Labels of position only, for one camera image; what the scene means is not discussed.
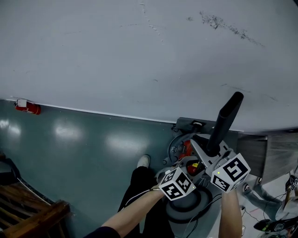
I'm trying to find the person's black trousers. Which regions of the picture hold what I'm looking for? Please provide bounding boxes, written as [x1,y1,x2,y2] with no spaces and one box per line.
[117,166,175,238]

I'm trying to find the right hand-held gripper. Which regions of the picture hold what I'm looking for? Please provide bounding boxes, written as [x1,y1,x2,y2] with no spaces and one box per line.
[190,134,251,193]

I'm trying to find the grey wooden cabinet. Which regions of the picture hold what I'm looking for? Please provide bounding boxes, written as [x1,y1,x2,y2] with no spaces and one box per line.
[237,129,298,185]

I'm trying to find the person's dark shirt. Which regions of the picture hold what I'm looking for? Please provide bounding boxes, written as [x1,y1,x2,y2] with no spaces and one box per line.
[83,226,122,238]

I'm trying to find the thin black cable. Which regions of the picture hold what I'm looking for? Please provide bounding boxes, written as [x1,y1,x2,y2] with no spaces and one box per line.
[185,194,224,238]

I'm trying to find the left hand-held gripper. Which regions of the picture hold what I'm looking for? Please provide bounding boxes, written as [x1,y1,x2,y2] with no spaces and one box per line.
[156,156,208,201]

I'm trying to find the person's left forearm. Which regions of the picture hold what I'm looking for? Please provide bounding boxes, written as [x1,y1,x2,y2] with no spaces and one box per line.
[101,188,167,234]

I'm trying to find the person's right forearm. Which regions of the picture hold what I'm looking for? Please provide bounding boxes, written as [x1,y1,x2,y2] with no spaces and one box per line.
[218,188,243,238]

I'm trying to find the person's white shoe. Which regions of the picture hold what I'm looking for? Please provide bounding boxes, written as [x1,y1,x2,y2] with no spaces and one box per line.
[136,154,151,169]

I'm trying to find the wooden slatted rack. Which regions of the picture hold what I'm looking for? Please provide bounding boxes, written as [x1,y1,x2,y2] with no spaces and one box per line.
[0,182,71,238]

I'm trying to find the thin white cable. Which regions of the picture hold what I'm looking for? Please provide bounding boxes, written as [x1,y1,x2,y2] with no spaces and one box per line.
[125,188,161,206]

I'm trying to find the red vacuum cleaner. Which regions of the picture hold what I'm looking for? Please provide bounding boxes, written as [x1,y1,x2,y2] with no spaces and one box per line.
[163,133,211,186]

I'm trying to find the red fire extinguisher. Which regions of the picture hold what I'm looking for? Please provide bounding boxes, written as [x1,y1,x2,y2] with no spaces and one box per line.
[13,99,42,116]

